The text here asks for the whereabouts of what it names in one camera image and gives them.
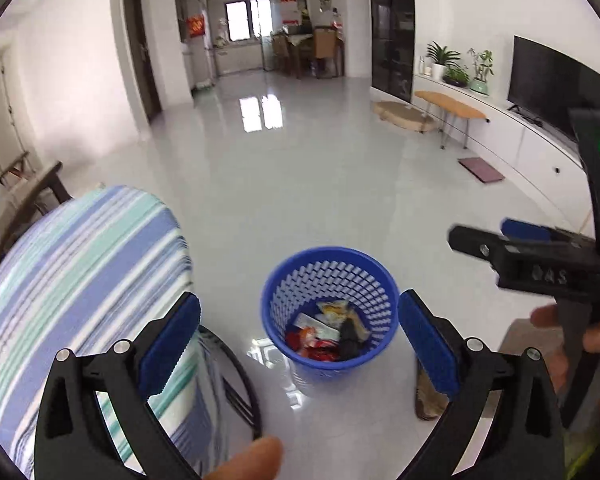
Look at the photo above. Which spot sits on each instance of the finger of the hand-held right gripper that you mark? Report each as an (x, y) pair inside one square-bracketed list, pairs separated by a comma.
[(527, 230), (475, 244)]

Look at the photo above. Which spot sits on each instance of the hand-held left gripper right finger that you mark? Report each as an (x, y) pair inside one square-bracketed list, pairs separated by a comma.
[(430, 345)]

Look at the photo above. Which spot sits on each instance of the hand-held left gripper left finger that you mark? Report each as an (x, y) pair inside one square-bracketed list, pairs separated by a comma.
[(172, 345)]

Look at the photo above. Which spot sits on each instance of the black crinkled wrapper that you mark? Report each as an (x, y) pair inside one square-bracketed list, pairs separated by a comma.
[(351, 342)]

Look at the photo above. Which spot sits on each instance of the colourful snack wrapper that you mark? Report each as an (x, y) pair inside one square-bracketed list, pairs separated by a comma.
[(335, 310)]

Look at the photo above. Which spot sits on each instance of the green white milk carton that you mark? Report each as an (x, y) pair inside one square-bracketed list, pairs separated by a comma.
[(315, 325)]

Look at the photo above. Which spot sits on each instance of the orange snack wrapper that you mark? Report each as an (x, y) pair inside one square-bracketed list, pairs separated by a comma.
[(307, 335)]

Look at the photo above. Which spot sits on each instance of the blue mesh wastebasket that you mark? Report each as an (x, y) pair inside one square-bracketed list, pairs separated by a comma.
[(325, 280)]

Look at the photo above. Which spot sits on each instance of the person's left hand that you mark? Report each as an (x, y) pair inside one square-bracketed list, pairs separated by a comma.
[(250, 460)]

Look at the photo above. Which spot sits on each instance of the brown slipper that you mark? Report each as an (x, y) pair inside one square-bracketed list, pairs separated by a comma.
[(430, 395)]

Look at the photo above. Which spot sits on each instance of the maroon floor scale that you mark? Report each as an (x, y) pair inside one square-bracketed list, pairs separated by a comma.
[(481, 170)]

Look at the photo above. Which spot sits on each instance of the white television cabinet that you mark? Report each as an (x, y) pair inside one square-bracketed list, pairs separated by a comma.
[(530, 150)]

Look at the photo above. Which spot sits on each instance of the round table striped cloth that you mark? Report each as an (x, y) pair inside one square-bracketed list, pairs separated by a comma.
[(80, 260)]

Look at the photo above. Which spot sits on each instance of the oval wooden bench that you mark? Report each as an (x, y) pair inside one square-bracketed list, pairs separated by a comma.
[(450, 102)]

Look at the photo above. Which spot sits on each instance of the round low wooden stool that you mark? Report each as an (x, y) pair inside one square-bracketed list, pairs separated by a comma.
[(402, 115)]

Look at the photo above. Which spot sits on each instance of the black flat television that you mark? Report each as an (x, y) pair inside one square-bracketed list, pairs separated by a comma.
[(545, 80)]

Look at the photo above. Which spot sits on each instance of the plant in green pot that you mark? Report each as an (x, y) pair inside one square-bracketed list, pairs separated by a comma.
[(480, 80)]

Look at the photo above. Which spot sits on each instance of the low plant in dark bowl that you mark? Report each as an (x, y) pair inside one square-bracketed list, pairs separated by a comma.
[(456, 77)]

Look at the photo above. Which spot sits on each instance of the leafy plant in white pot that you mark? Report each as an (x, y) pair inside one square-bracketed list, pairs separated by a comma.
[(440, 60)]

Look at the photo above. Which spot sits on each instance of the brown wooden coffee table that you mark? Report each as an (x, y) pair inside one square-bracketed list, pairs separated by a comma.
[(45, 190)]

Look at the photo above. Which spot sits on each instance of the dark tall cabinet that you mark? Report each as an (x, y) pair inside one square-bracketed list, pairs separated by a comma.
[(390, 30)]

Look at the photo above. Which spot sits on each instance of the wooden dining chair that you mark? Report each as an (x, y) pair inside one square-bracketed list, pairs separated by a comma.
[(326, 47)]

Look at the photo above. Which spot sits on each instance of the wooden dining table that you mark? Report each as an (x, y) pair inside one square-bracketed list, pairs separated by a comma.
[(297, 42)]

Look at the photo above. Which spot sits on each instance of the white interior door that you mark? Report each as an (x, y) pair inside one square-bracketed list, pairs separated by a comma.
[(0, 110)]

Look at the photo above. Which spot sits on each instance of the dark entrance door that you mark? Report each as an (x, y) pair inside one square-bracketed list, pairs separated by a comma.
[(140, 55)]

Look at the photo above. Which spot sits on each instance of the black metal table frame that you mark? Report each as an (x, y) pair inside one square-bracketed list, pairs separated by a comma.
[(245, 385)]

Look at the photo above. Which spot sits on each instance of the red wall decoration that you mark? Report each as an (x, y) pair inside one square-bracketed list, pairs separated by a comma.
[(196, 26)]

